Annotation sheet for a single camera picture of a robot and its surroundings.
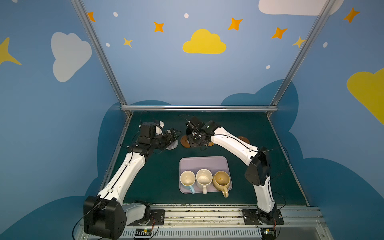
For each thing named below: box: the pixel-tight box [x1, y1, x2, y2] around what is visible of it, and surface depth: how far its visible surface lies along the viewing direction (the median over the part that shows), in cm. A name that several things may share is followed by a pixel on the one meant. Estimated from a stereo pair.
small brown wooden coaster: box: [237, 136, 251, 144], surface depth 107 cm
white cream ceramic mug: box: [196, 168, 213, 195], surface depth 83 cm
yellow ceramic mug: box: [212, 170, 231, 198], surface depth 80 cm
